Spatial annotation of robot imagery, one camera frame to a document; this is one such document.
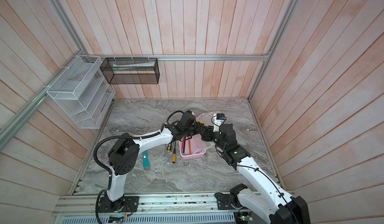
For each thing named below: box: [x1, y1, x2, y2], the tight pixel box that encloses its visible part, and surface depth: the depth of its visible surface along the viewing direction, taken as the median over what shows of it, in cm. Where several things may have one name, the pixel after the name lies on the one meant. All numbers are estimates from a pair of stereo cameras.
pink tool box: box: [178, 134, 206, 160], surface depth 90 cm
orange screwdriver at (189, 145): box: [187, 136, 192, 155], surface depth 94 cm
